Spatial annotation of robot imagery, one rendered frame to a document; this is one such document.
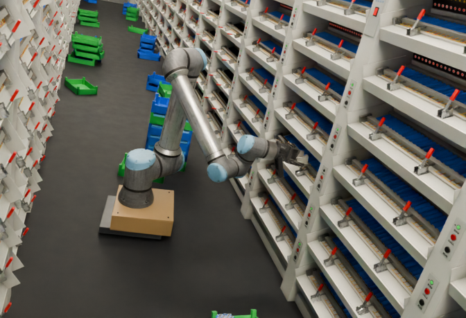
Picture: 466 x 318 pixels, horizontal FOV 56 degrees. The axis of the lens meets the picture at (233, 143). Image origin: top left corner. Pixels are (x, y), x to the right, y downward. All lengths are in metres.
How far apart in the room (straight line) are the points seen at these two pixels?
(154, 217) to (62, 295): 0.58
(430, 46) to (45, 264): 1.81
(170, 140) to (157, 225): 0.45
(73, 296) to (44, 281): 0.15
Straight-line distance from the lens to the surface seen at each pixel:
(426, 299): 1.50
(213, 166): 1.92
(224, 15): 3.71
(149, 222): 2.31
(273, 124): 2.50
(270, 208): 2.58
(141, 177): 2.29
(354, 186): 1.77
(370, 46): 1.78
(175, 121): 2.27
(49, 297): 2.07
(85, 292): 2.09
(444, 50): 1.49
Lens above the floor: 1.41
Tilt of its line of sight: 22 degrees down
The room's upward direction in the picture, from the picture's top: 13 degrees clockwise
